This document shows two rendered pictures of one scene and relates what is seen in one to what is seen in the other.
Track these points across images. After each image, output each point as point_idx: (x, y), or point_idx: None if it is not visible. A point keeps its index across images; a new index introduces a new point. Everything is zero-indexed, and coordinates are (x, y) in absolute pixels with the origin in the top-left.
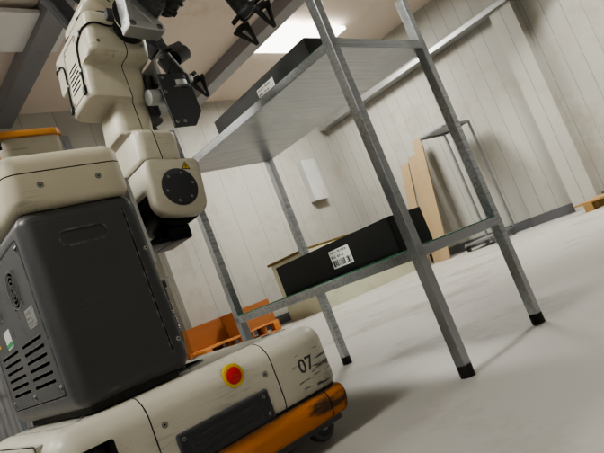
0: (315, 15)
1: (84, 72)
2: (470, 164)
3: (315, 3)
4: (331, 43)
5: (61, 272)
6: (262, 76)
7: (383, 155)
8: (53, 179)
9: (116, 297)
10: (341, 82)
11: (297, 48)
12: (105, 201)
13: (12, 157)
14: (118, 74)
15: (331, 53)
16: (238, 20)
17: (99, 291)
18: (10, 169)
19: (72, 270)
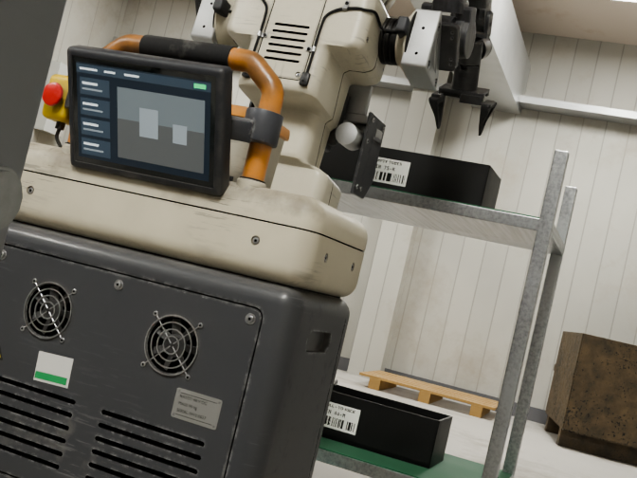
0: (555, 185)
1: (317, 55)
2: (525, 407)
3: (563, 173)
4: (551, 228)
5: (291, 388)
6: (394, 149)
7: (518, 380)
8: (334, 255)
9: (300, 440)
10: (531, 274)
11: (471, 168)
12: (338, 303)
13: (322, 205)
14: (337, 80)
15: (542, 237)
16: (450, 94)
17: (296, 427)
18: (321, 224)
19: (296, 388)
